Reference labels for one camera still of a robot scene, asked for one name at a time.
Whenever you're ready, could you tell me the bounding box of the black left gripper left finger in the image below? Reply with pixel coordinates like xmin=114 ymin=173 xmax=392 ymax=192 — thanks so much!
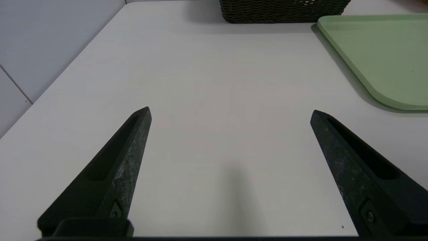
xmin=37 ymin=106 xmax=152 ymax=237

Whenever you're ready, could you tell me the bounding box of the light green plastic tray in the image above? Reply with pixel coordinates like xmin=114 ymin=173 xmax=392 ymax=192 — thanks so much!
xmin=317 ymin=14 xmax=428 ymax=111

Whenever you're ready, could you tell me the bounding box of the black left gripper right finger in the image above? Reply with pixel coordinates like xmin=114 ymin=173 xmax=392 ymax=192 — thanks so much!
xmin=310 ymin=109 xmax=428 ymax=237

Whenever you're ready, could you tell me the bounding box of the dark brown wicker basket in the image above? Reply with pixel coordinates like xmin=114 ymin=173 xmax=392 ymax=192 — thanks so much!
xmin=219 ymin=0 xmax=351 ymax=24

